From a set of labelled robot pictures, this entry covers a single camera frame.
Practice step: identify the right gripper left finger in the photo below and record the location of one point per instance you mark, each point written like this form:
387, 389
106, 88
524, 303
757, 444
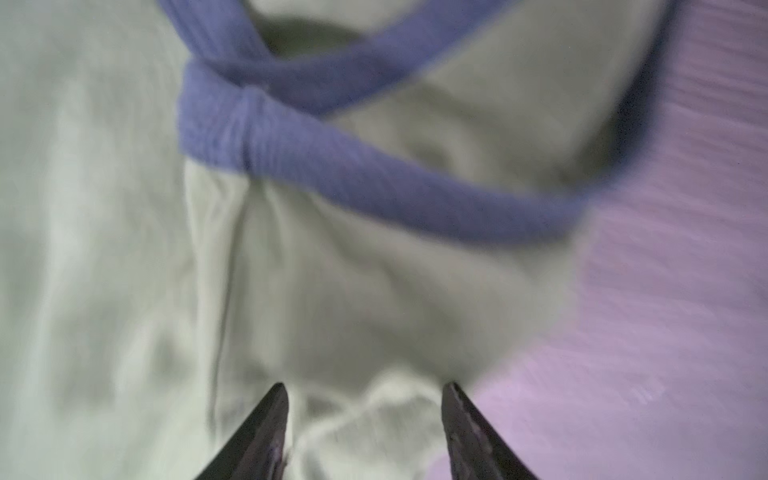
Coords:
255, 451

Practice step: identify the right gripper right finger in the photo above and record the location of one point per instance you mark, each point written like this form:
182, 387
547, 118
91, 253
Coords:
476, 451

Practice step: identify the green tank top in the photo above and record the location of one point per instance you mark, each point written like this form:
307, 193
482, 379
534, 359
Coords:
363, 200

